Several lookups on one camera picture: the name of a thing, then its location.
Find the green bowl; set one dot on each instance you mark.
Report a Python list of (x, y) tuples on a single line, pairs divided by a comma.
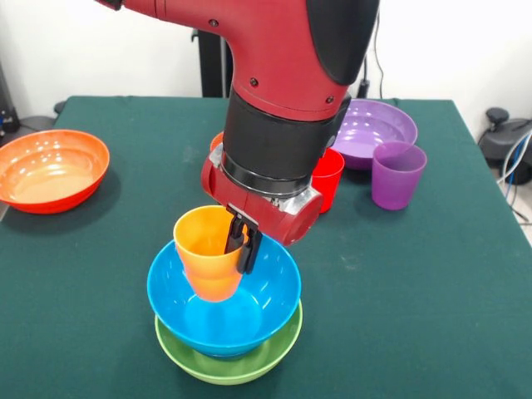
[(249, 361)]

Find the black chair base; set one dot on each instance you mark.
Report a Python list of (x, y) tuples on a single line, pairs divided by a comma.
[(507, 137)]

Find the large light blue bowl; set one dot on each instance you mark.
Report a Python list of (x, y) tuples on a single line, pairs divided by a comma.
[(249, 316)]

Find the purple cup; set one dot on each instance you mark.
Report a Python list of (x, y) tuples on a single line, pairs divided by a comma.
[(395, 187)]

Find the orange cup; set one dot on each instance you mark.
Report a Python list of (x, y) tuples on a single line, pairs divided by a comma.
[(203, 266)]

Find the red cup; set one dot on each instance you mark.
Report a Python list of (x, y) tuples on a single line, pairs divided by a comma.
[(330, 178)]

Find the grey office chair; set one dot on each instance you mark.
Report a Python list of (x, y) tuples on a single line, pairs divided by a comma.
[(33, 122)]

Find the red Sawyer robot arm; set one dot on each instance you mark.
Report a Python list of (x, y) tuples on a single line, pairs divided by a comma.
[(287, 83)]

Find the black equipment stand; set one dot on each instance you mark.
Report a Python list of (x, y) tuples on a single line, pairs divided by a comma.
[(6, 99)]

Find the dark green table cloth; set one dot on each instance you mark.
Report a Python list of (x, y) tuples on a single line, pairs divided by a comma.
[(374, 311)]

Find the large orange bowl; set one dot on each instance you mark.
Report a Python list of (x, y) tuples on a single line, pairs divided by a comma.
[(45, 174)]

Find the purple bowl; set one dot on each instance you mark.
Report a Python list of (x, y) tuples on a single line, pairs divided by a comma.
[(374, 133)]

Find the small orange bowl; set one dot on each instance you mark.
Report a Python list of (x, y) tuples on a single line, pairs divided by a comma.
[(216, 141)]

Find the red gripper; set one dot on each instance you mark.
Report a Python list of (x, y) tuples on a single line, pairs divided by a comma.
[(266, 212)]

